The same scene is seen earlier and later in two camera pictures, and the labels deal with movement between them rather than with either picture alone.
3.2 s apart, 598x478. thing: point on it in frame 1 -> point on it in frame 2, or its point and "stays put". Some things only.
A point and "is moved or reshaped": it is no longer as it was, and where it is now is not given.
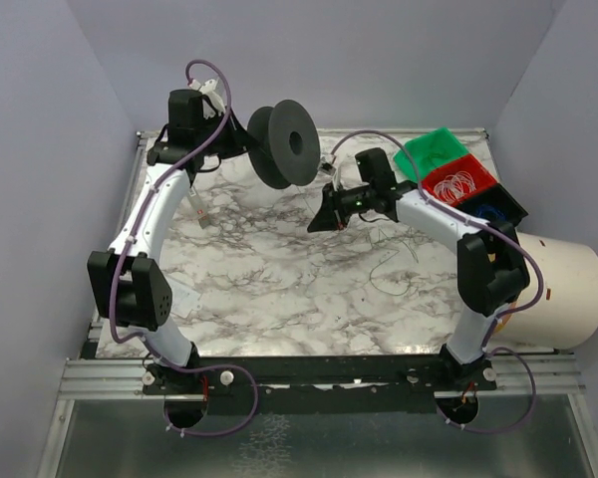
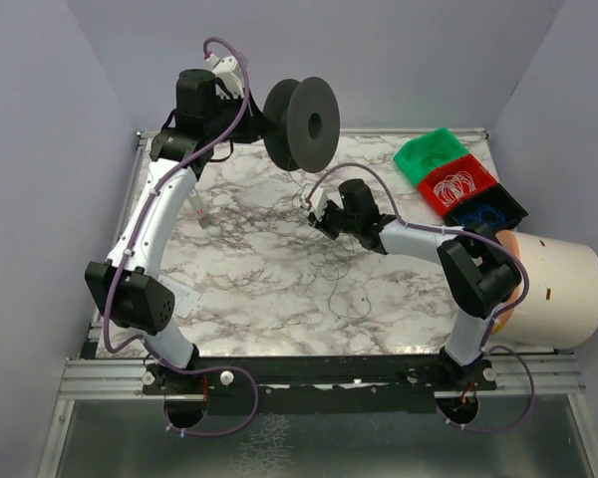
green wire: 375,264 -> 297,192
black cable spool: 284,143 is moved or reshaped
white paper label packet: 184,301 stays put
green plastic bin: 430,150 stays put
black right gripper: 336,208 -> 330,219
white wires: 454,187 stays put
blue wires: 485,207 stays put
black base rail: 315,383 stays put
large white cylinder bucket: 572,308 stays put
